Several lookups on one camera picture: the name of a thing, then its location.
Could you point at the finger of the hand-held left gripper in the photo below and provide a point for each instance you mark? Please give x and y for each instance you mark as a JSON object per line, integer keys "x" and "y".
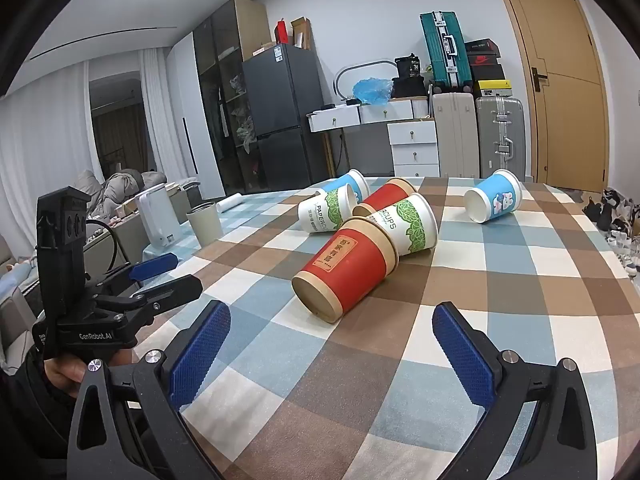
{"x": 152, "y": 265}
{"x": 170, "y": 292}

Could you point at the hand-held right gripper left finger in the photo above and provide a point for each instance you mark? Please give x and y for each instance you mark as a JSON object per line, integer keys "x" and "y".
{"x": 200, "y": 355}

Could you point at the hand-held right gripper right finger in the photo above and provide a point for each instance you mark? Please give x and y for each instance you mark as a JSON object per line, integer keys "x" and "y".
{"x": 462, "y": 355}

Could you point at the red paper cup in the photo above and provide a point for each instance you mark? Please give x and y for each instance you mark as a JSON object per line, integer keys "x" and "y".
{"x": 390, "y": 197}
{"x": 350, "y": 265}

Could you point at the person's left forearm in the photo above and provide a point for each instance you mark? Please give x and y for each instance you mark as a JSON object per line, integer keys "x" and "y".
{"x": 30, "y": 410}

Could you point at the green leaf paper cup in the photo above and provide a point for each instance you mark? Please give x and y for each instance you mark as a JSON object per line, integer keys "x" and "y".
{"x": 325, "y": 210}
{"x": 415, "y": 225}

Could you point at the blue paper cup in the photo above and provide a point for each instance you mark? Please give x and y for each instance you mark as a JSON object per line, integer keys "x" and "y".
{"x": 497, "y": 197}
{"x": 352, "y": 182}

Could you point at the person's left hand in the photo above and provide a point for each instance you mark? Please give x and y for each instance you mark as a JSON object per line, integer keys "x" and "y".
{"x": 65, "y": 370}

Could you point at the white electric kettle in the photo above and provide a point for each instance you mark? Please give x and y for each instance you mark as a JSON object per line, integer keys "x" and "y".
{"x": 155, "y": 220}

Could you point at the beige tumbler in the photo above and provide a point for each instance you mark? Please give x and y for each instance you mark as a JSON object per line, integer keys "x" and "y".
{"x": 205, "y": 225}

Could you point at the checked tablecloth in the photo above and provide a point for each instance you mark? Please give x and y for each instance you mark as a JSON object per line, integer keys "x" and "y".
{"x": 500, "y": 285}

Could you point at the grey padded jacket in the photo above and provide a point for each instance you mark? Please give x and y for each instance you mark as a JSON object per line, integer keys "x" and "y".
{"x": 120, "y": 185}

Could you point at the white paper roll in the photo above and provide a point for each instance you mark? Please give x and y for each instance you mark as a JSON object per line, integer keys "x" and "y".
{"x": 231, "y": 203}

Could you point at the white curtain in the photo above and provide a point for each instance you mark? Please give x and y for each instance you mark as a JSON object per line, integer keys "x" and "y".
{"x": 45, "y": 150}
{"x": 155, "y": 110}

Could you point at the dark glass cabinet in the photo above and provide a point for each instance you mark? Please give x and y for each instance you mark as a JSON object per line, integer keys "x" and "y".
{"x": 225, "y": 85}

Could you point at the dark grey refrigerator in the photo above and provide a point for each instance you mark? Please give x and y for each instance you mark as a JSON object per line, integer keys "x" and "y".
{"x": 285, "y": 110}

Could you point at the black white patterned cloth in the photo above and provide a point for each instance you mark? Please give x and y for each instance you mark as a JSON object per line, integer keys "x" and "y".
{"x": 617, "y": 220}

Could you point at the white drawer cabinet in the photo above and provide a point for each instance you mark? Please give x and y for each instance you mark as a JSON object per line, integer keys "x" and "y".
{"x": 415, "y": 147}

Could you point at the beige suitcase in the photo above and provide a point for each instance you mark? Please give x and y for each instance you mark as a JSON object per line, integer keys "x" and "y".
{"x": 455, "y": 132}

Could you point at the silver suitcase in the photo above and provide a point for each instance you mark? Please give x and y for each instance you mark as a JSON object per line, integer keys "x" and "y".
{"x": 500, "y": 130}

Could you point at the white desk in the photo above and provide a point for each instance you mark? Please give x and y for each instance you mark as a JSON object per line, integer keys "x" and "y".
{"x": 370, "y": 112}

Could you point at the yellow black shoe box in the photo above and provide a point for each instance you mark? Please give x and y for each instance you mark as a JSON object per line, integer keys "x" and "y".
{"x": 495, "y": 88}

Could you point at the cardboard box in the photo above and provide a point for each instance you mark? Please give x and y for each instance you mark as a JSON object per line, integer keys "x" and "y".
{"x": 302, "y": 34}

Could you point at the blue plastic bag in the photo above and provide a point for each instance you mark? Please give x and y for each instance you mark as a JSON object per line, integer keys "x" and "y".
{"x": 372, "y": 90}

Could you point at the black bag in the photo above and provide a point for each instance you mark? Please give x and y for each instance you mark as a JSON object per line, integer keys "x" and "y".
{"x": 411, "y": 77}

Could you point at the white oval hoop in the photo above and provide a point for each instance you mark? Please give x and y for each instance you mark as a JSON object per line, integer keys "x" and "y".
{"x": 360, "y": 64}

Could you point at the teal suitcase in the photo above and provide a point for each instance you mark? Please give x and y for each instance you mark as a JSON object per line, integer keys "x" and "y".
{"x": 442, "y": 50}

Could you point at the wooden door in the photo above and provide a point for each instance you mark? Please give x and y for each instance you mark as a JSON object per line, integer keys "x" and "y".
{"x": 555, "y": 60}

